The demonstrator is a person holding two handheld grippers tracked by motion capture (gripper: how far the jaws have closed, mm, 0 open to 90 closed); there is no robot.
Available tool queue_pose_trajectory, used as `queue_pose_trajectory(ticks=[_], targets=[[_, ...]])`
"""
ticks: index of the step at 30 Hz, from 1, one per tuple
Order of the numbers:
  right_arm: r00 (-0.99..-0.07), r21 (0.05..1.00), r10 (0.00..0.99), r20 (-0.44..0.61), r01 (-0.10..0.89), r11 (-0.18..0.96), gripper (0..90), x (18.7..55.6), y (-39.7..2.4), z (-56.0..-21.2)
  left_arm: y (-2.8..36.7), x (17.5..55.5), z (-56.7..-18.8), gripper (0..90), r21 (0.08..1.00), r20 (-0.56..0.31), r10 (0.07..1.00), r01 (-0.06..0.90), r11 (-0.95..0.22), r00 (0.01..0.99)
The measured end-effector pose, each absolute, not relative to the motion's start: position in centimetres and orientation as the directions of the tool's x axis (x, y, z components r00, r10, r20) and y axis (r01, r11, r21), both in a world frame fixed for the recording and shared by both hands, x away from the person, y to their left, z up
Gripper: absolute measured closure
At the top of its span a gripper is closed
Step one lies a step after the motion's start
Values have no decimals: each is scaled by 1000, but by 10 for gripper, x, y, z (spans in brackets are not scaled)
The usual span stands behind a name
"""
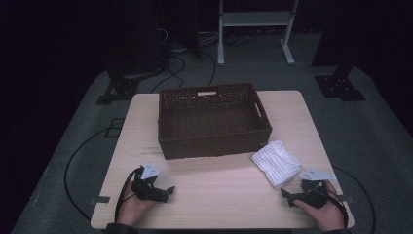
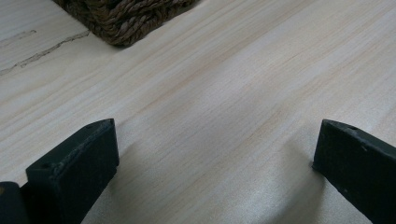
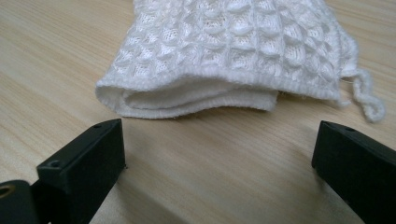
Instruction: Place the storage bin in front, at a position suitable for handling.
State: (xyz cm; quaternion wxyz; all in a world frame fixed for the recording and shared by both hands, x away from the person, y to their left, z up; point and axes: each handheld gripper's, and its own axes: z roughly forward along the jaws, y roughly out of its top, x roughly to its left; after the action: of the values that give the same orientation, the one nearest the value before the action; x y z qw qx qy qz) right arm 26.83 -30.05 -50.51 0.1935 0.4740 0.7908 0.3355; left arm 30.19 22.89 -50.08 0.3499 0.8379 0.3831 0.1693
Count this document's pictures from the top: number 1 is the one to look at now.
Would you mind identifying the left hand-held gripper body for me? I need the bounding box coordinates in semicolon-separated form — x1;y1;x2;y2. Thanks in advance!
131;161;168;203

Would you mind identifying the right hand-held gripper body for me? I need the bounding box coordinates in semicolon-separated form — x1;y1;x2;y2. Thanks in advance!
293;167;337;209

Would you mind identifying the white knitted cloth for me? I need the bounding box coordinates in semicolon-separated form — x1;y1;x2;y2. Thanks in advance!
250;139;303;189

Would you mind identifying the brown wicker basket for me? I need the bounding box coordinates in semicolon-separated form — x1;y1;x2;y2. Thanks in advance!
157;82;273;161

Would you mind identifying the person's right hand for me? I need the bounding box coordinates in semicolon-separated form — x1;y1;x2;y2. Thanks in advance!
293;179;347;232

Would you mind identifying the black stand base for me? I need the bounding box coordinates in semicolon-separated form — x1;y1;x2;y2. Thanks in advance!
314;62;366;101
95;69;140;106

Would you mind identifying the white metal stand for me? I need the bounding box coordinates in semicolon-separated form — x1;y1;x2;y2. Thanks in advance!
216;0;300;67

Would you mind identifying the dark equipment rack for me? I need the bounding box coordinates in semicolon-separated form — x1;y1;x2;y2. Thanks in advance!
108;0;167;77

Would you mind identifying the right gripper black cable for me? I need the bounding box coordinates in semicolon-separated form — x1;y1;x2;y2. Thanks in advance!
325;188;350;228

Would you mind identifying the long black floor cable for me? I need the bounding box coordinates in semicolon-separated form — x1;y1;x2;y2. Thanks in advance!
332;165;378;234
63;126;113;222

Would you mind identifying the black floor cable bundle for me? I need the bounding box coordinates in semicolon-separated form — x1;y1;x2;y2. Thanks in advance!
150;27;217;94

